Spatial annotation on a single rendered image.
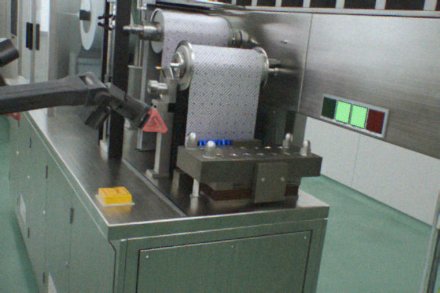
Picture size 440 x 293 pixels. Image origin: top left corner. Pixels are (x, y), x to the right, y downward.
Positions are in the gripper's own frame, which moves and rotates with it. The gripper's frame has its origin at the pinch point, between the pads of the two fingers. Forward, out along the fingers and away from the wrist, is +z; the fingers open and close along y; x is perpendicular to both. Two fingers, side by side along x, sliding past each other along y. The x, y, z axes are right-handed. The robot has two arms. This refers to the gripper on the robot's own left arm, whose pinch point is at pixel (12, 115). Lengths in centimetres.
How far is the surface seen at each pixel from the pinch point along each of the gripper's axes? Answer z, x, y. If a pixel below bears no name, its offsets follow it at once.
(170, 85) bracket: 3.0, -33.7, -35.8
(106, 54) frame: 2.1, -41.8, 4.8
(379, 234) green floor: 228, -190, -15
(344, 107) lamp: 11, -51, -83
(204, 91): 5, -38, -45
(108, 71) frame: 6.2, -37.5, 1.3
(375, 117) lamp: 10, -47, -94
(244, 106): 16, -47, -51
